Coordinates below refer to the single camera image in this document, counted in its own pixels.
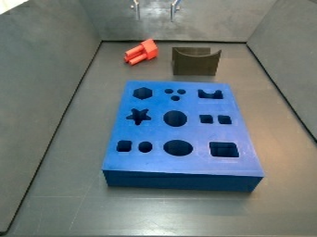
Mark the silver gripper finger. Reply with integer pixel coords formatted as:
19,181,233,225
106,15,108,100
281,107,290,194
131,0,140,20
170,0,181,22

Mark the red three-prong object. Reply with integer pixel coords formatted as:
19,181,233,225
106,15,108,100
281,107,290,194
124,39,159,66

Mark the black curved cradle fixture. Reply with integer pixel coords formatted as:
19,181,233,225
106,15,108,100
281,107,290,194
173,47,222,76

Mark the blue foam shape-hole board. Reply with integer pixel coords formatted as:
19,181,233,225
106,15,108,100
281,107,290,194
102,81,264,193

